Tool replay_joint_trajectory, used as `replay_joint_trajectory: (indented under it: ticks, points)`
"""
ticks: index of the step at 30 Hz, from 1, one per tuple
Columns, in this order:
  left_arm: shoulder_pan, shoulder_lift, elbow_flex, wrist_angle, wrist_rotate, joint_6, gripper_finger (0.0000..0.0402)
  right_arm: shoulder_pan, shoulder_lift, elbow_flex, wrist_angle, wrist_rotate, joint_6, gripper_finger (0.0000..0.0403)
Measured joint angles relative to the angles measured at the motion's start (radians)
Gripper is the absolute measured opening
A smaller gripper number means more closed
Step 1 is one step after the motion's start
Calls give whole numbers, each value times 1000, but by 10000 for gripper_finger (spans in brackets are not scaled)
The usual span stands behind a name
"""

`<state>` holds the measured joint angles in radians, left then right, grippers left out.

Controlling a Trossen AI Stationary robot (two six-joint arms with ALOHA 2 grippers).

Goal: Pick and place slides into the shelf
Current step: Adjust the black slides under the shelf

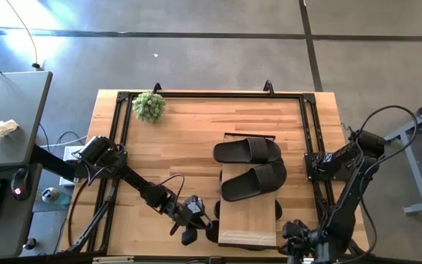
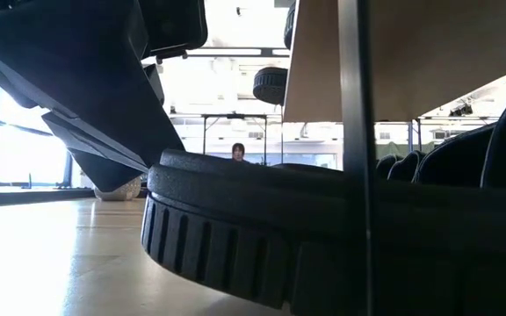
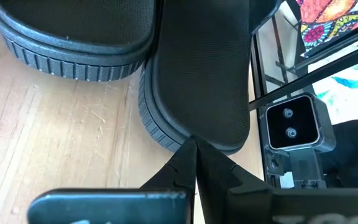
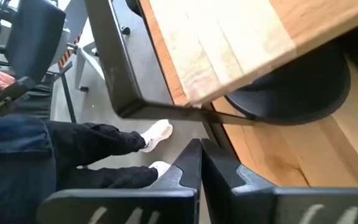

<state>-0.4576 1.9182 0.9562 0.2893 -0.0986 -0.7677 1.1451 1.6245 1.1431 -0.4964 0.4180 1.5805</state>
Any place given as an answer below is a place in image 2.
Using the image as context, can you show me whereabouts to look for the long ceiling light bar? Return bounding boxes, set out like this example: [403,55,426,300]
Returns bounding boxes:
[185,46,292,60]

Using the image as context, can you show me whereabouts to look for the person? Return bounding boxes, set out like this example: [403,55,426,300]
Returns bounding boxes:
[229,141,251,164]

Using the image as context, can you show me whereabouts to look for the black background rig frame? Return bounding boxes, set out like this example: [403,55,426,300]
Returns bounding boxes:
[200,112,270,167]

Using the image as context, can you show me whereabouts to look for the wooden shelf black metal legs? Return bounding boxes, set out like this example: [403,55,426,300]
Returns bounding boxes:
[278,0,506,316]

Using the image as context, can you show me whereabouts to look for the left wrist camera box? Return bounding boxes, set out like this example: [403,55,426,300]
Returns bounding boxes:
[140,0,209,61]

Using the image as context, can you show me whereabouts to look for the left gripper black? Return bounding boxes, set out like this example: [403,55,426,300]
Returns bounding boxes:
[0,0,186,173]

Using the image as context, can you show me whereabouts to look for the black aluminium table frame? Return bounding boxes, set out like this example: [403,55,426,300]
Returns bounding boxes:
[0,187,148,212]

